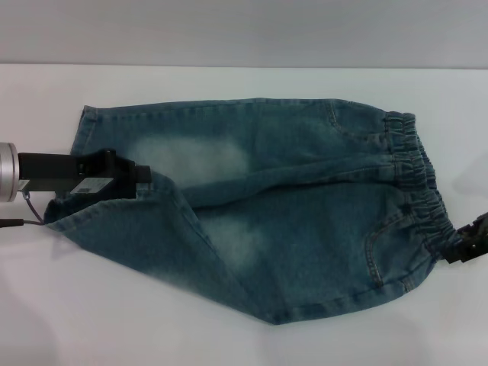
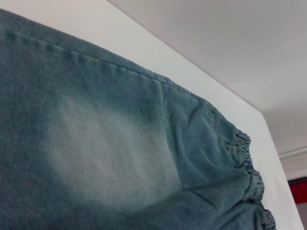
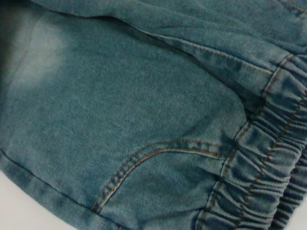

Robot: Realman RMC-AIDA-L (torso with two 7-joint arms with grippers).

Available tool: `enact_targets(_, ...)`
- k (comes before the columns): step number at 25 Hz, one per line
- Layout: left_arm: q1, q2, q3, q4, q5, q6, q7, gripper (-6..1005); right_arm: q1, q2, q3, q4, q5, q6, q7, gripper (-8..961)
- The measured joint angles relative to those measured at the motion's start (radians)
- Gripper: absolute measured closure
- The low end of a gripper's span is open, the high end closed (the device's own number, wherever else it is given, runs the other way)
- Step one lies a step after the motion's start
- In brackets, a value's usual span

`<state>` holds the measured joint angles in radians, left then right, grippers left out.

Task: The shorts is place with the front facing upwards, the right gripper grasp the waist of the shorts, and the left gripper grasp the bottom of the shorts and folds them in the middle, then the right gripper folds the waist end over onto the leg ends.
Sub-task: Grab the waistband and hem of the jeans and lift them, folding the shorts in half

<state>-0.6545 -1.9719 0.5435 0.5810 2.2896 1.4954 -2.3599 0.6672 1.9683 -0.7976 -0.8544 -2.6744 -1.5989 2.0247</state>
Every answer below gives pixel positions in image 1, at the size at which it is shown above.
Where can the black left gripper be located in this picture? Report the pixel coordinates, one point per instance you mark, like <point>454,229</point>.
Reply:
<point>76,171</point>

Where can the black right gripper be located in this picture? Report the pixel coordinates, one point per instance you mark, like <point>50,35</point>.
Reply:
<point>476,238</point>

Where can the blue denim shorts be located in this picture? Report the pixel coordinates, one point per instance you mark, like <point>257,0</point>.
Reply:
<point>297,228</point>

